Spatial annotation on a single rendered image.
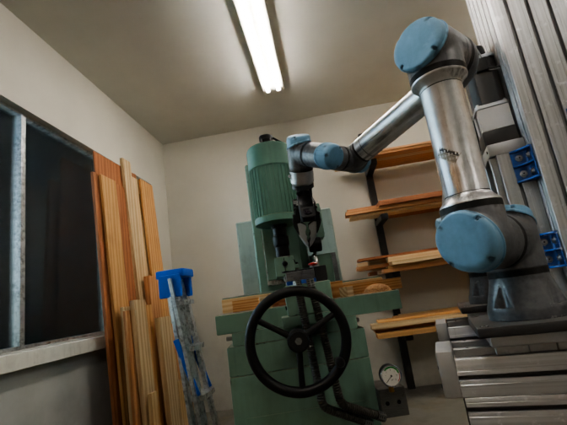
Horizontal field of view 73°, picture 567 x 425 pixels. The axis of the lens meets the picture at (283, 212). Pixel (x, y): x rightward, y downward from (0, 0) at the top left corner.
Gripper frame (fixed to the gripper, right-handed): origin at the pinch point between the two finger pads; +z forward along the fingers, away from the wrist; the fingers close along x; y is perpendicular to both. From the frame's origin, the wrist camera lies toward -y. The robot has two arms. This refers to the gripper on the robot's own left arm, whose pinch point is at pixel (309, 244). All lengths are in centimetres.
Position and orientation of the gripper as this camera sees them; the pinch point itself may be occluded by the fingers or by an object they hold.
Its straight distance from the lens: 125.9
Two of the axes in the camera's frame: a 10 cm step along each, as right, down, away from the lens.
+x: -9.9, 1.3, -0.3
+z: 1.1, 9.5, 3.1
